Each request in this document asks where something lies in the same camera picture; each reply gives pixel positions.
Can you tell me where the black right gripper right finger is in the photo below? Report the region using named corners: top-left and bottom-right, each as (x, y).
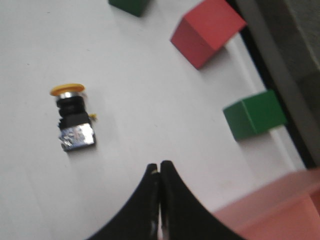
top-left (160, 160), bottom-right (243, 240)

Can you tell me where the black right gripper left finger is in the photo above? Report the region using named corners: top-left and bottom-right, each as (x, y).
top-left (89, 163), bottom-right (160, 240)

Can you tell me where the yellow push button switch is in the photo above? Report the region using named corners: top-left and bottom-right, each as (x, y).
top-left (50, 83), bottom-right (96, 152)

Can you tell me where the pink plastic bin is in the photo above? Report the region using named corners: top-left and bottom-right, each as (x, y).
top-left (213, 168), bottom-right (320, 240)

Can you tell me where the right green wooden cube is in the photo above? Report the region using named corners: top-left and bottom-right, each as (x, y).
top-left (223, 90), bottom-right (287, 141)

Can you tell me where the green wooden cube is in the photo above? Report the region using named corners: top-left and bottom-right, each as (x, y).
top-left (223, 90), bottom-right (287, 141)
top-left (108, 0), bottom-right (150, 17)

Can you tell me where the pink wooden cube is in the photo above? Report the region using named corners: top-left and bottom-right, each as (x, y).
top-left (170, 0), bottom-right (247, 70)

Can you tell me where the left green wooden cube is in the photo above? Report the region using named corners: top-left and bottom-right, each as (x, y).
top-left (108, 0), bottom-right (150, 17)

